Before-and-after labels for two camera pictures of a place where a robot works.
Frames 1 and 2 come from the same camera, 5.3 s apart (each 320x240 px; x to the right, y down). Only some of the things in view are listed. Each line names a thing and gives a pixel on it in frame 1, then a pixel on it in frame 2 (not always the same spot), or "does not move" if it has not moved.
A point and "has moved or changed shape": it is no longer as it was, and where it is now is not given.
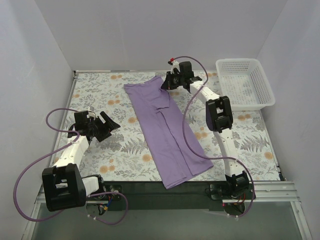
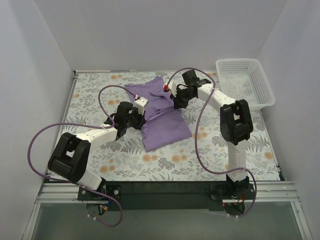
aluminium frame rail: (265, 191) does not move
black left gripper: (101, 129) → (138, 121)
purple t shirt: (179, 153) has moved or changed shape
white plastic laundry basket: (245, 82) does not move
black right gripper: (171, 80) → (178, 97)
